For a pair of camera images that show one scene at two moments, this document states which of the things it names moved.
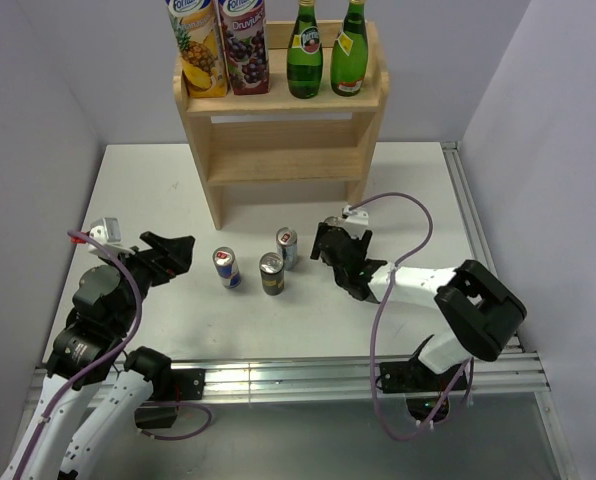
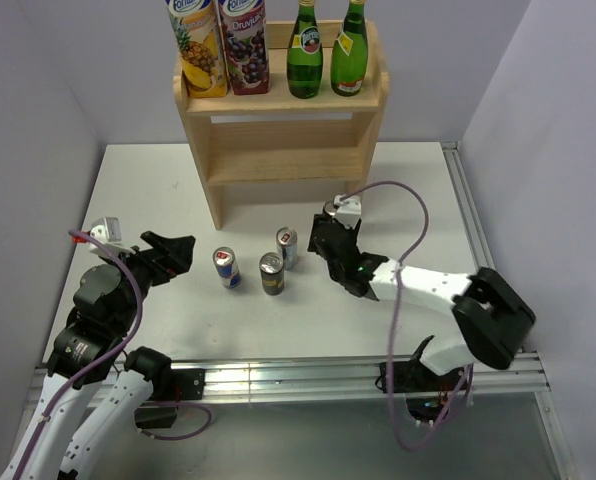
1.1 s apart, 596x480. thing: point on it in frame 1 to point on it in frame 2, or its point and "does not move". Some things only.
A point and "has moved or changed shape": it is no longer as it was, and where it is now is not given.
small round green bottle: [305, 56] does not move
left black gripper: [177, 253] does not move
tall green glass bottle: [350, 54] does not move
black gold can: [335, 221] has moved or changed shape
